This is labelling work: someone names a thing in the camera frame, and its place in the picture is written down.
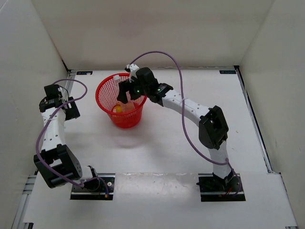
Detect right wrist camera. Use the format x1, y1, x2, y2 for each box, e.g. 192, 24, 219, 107
125, 63, 139, 82

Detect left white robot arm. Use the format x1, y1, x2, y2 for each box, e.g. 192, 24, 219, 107
33, 84, 100, 191

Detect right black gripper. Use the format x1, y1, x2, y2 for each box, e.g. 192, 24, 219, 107
117, 77, 149, 104

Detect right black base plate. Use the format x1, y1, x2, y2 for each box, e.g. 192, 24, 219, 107
196, 174, 246, 202

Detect clear plastic bottle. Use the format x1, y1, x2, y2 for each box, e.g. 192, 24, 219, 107
113, 75, 135, 113

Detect orange juice bottle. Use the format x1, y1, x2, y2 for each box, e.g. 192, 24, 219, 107
112, 104, 122, 113

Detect red mesh plastic bin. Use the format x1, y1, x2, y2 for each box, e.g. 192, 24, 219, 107
95, 73, 147, 128

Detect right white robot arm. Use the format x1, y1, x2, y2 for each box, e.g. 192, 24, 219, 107
117, 64, 234, 191

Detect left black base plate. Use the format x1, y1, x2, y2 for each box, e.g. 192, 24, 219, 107
70, 173, 115, 201

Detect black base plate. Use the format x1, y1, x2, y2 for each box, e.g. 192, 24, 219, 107
196, 174, 246, 202
70, 173, 115, 201

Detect clear bottle yellow cap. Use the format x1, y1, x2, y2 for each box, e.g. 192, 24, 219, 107
120, 101, 138, 113

